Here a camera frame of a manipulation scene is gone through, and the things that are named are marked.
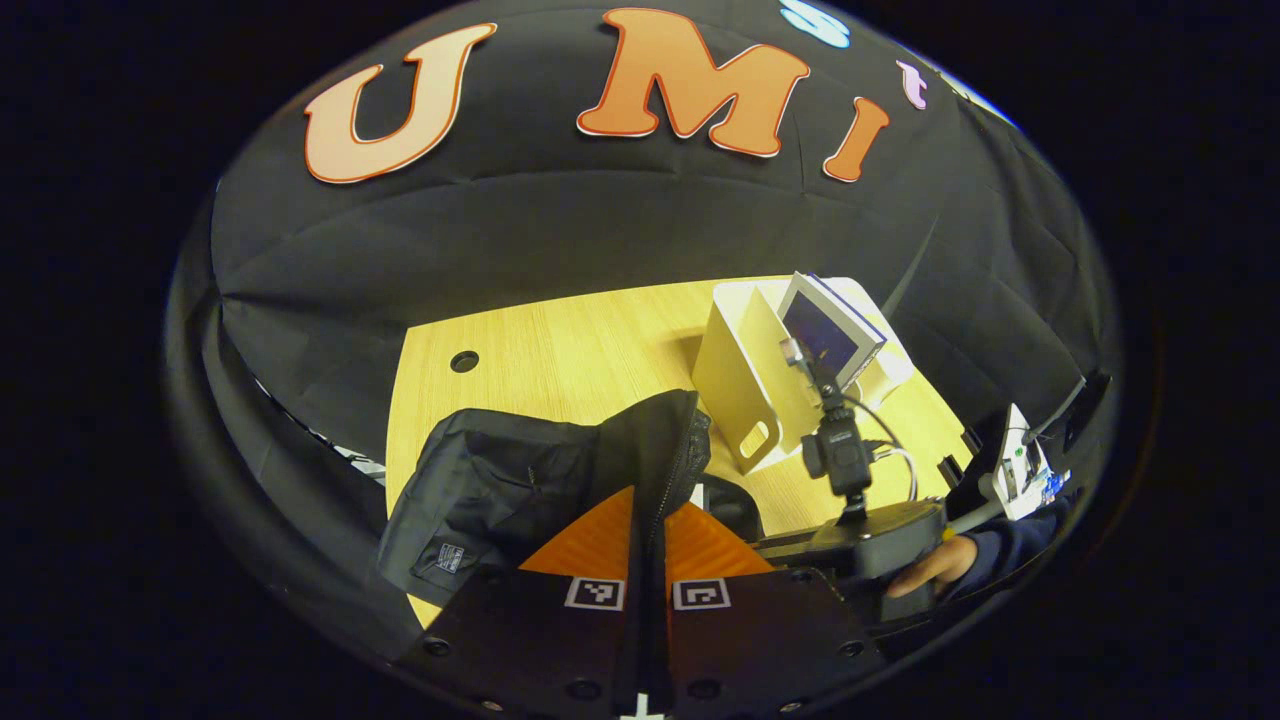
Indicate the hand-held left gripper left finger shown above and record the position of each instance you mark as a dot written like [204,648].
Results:
[540,640]

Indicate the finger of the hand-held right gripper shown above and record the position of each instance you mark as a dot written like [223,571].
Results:
[805,550]

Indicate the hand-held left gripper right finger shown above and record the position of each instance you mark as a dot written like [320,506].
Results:
[760,640]

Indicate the black schoolbag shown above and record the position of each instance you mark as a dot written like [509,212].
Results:
[520,470]

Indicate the cream plastic bookshelf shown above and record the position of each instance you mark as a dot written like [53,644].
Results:
[740,390]

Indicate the blue cover book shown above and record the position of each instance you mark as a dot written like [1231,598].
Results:
[835,330]

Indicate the plain black cloth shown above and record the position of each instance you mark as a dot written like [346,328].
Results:
[1020,280]
[260,480]

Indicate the black backdrop cloth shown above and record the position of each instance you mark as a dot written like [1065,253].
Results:
[600,220]

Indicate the black table bracket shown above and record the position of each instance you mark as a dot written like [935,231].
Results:
[974,440]
[952,468]

